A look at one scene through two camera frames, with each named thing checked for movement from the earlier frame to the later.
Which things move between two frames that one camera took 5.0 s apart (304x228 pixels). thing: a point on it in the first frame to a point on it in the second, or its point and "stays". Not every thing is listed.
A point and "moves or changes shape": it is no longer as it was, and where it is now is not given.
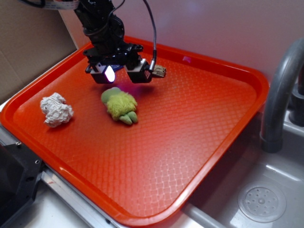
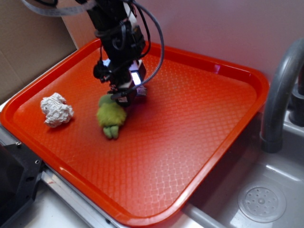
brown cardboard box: [33, 39] stays
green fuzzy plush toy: [120, 105] moves or changes shape
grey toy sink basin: [254, 188] stays
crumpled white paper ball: [56, 110] stays
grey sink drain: [262, 202] stays
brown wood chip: [159, 70] to [141, 91]
